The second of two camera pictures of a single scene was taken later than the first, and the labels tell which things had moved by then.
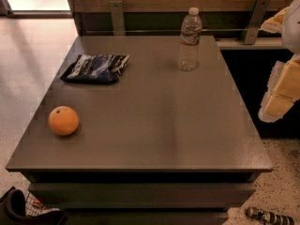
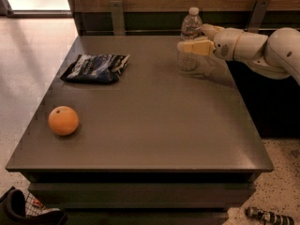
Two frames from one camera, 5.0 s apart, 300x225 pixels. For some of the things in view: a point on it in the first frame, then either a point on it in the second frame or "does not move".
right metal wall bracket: x=255 y=21 does not move
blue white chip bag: x=95 y=68 does not move
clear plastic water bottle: x=191 y=27 does not move
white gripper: x=292 y=27 to x=225 y=43
